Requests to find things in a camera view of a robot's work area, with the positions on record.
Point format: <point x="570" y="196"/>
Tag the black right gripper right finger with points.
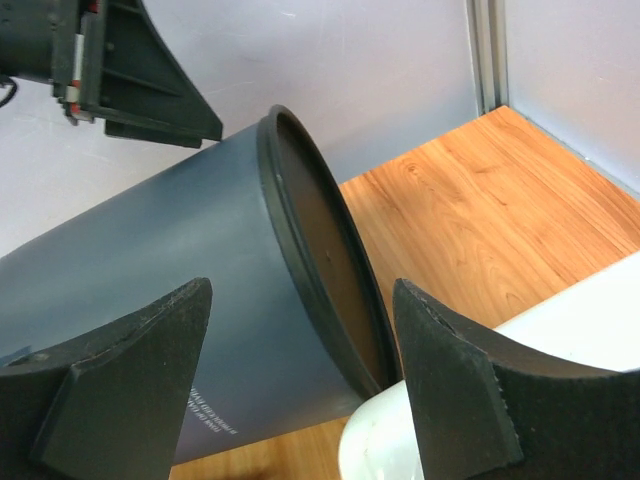
<point x="487" y="407"/>

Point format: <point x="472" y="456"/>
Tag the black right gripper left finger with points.
<point x="110" y="403"/>

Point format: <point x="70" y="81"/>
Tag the white plastic tub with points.
<point x="593" y="323"/>

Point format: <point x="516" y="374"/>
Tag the aluminium frame rails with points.
<point x="572" y="68"/>

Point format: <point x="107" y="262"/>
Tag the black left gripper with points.
<point x="110" y="56"/>

